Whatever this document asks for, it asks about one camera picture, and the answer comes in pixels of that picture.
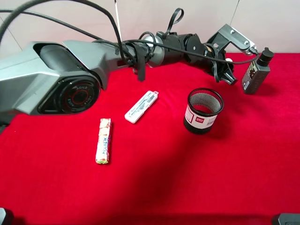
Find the dark grey pump bottle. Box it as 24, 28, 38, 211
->
241, 47, 274, 95

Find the clear plastic compass case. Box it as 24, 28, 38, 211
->
124, 90, 159, 124

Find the black mesh pen cup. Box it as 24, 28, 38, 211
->
183, 88, 224, 135

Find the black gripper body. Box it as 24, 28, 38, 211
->
183, 34, 231, 76

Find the Hi-Chew candy pack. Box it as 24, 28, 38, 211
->
95, 118, 112, 164

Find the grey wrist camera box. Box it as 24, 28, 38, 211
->
207, 24, 258, 55

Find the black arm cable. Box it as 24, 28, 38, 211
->
0, 0, 261, 66

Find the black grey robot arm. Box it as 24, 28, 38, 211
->
0, 32, 237, 128

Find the red tablecloth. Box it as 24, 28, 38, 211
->
0, 54, 300, 225

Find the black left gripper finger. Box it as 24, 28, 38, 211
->
221, 69, 238, 85

